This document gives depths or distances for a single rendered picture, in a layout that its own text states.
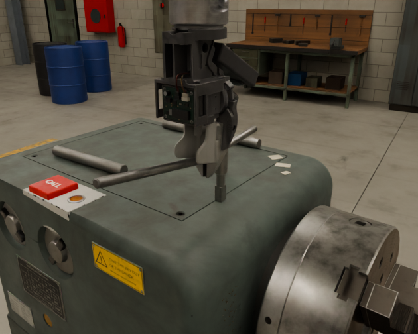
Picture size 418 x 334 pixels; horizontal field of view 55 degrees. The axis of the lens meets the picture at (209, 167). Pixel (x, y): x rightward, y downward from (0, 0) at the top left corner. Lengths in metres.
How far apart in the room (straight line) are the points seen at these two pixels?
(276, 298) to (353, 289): 0.11
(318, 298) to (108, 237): 0.31
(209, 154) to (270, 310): 0.25
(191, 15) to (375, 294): 0.44
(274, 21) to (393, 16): 1.94
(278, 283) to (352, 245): 0.12
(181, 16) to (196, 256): 0.30
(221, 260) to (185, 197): 0.15
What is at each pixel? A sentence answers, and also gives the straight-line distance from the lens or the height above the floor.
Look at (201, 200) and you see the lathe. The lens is 0.67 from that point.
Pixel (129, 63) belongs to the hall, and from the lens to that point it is 9.69.
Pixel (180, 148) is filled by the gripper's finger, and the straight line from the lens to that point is 0.57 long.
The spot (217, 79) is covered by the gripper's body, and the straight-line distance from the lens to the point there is 0.53.
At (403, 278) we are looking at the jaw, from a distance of 0.80.
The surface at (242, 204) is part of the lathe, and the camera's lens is 0.66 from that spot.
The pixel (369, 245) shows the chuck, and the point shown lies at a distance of 0.63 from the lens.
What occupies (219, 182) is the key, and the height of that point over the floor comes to 1.29.
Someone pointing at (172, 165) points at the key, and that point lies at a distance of 0.53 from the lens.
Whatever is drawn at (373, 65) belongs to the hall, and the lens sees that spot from 7.28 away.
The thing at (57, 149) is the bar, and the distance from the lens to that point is 0.90.
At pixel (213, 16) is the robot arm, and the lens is 0.51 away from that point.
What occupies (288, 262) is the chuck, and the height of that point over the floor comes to 1.20.
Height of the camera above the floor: 1.56
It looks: 23 degrees down
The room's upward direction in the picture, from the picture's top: straight up
